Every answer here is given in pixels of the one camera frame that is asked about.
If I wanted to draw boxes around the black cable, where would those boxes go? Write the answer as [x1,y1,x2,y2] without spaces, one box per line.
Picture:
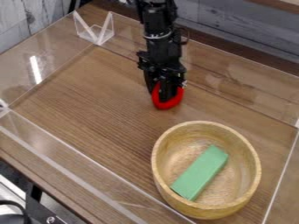
[0,199,33,224]

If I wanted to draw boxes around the red plush radish toy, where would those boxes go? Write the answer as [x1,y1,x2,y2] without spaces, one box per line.
[151,83,184,110]

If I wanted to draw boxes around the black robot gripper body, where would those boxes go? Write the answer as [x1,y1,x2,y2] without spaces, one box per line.
[136,27,187,81]

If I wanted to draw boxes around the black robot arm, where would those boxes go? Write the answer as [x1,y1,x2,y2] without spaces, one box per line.
[135,0,188,103]

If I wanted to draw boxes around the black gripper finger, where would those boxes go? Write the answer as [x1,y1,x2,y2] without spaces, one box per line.
[159,70,184,102]
[144,71,159,92]

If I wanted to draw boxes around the clear acrylic enclosure walls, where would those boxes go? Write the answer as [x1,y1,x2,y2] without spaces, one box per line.
[0,5,299,224]

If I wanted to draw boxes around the clear acrylic corner bracket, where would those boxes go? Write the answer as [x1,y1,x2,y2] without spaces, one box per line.
[72,11,115,46]

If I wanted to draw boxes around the black metal table frame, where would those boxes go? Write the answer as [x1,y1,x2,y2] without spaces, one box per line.
[25,184,68,224]

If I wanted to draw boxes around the green rectangular block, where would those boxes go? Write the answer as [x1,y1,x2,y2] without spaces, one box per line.
[171,145,230,201]

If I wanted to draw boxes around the oval wooden bowl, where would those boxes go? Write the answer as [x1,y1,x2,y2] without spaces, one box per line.
[151,121,262,220]

